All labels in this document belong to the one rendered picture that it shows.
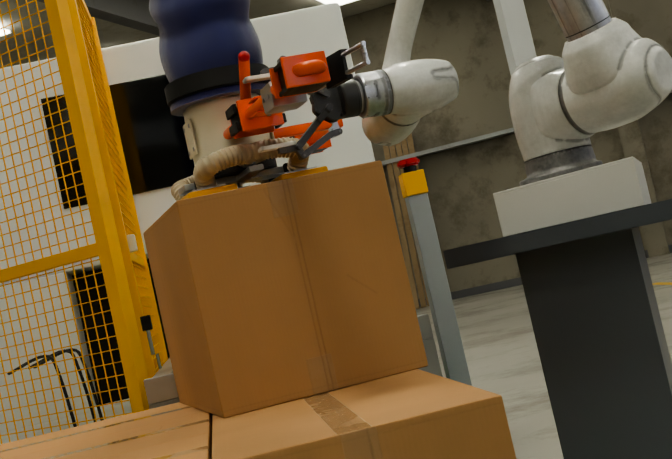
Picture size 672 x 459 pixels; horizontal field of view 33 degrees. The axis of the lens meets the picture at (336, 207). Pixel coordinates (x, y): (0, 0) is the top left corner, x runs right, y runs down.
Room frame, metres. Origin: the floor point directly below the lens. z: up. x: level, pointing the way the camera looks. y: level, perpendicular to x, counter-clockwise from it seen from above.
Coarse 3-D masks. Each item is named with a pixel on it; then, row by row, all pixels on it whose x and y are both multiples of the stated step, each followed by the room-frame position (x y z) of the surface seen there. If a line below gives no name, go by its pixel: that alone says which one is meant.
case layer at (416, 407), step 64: (384, 384) 2.02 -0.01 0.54; (448, 384) 1.80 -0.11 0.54; (0, 448) 2.51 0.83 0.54; (64, 448) 2.18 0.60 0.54; (128, 448) 1.93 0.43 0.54; (192, 448) 1.72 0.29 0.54; (256, 448) 1.56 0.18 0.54; (320, 448) 1.52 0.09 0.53; (384, 448) 1.53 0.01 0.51; (448, 448) 1.54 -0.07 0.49; (512, 448) 1.55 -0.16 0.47
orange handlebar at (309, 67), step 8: (296, 64) 1.79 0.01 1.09; (304, 64) 1.78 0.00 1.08; (312, 64) 1.78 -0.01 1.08; (320, 64) 1.79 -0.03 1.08; (296, 72) 1.79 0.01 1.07; (304, 72) 1.78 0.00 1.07; (312, 72) 1.79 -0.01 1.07; (320, 72) 1.80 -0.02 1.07; (272, 88) 1.91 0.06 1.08; (256, 96) 2.04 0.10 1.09; (256, 104) 2.03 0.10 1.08; (248, 112) 2.10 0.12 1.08; (256, 112) 2.04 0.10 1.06; (264, 112) 2.05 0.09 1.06; (280, 112) 2.09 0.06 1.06; (280, 128) 2.48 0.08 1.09; (288, 128) 2.48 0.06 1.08; (296, 128) 2.49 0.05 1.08; (304, 128) 2.49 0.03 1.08; (320, 128) 2.51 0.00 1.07; (328, 128) 2.51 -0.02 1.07; (224, 136) 2.32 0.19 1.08; (280, 136) 2.48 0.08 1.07; (288, 136) 2.49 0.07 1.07; (312, 136) 2.70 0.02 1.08; (320, 136) 2.64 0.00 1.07
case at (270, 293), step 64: (256, 192) 2.10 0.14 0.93; (320, 192) 2.13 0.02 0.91; (384, 192) 2.17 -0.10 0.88; (192, 256) 2.06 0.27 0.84; (256, 256) 2.09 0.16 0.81; (320, 256) 2.13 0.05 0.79; (384, 256) 2.16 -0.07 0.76; (192, 320) 2.17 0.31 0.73; (256, 320) 2.09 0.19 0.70; (320, 320) 2.12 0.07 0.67; (384, 320) 2.15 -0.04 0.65; (192, 384) 2.36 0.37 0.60; (256, 384) 2.08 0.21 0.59; (320, 384) 2.11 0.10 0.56
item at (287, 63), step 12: (288, 60) 1.79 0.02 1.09; (300, 60) 1.80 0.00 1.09; (324, 60) 1.81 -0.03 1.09; (276, 72) 1.86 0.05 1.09; (288, 72) 1.79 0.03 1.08; (324, 72) 1.81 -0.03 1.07; (276, 84) 1.86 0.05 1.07; (288, 84) 1.79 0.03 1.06; (300, 84) 1.79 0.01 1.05; (312, 84) 1.81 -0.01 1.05; (324, 84) 1.83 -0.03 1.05; (276, 96) 1.86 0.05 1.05; (288, 96) 1.87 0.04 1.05
